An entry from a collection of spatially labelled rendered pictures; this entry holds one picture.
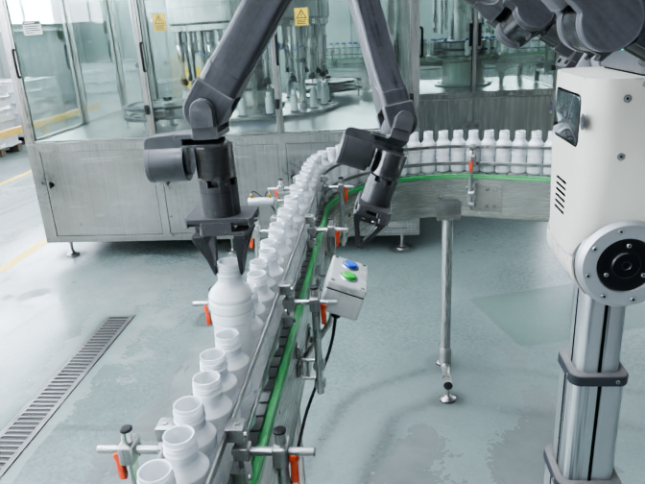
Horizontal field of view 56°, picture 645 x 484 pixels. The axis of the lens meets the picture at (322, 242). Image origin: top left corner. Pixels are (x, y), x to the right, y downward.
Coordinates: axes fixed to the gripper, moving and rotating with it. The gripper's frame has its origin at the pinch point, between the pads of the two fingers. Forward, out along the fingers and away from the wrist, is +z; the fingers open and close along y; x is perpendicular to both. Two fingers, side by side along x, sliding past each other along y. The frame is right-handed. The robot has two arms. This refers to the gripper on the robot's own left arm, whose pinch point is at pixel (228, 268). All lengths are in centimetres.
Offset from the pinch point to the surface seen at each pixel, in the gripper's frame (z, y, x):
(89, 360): 123, -132, 182
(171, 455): 9.8, -0.5, -31.4
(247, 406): 19.9, 2.3, -7.7
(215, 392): 9.8, 1.5, -19.0
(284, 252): 12.4, 1.9, 39.6
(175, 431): 8.8, -0.8, -28.5
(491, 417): 126, 67, 135
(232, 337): 9.6, 0.5, -4.4
